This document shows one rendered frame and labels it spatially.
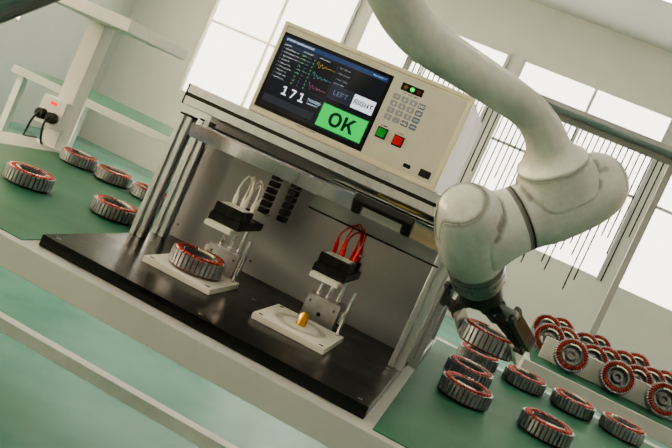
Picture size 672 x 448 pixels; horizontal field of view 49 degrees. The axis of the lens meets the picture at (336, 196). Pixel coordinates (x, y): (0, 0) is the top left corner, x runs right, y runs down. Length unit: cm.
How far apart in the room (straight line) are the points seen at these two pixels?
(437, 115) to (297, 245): 44
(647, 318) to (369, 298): 638
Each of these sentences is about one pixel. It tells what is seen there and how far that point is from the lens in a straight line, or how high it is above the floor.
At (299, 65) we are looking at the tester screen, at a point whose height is 124.
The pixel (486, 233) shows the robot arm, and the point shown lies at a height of 109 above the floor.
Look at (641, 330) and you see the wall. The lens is 792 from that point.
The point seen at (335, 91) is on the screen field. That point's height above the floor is 122.
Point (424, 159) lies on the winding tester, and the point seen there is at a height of 117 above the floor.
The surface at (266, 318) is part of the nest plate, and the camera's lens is 138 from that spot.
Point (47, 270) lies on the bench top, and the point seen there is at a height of 73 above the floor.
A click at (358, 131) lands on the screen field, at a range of 154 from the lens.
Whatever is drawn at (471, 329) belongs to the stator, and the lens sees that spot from 136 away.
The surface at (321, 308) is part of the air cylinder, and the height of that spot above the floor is 80.
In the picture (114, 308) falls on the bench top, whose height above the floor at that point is 73.
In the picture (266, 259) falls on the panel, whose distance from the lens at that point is 171.
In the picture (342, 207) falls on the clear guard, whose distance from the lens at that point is 126.
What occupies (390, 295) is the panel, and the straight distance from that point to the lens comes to 164.
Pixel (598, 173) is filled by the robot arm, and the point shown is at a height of 124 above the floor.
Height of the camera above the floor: 112
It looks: 3 degrees down
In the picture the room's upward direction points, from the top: 24 degrees clockwise
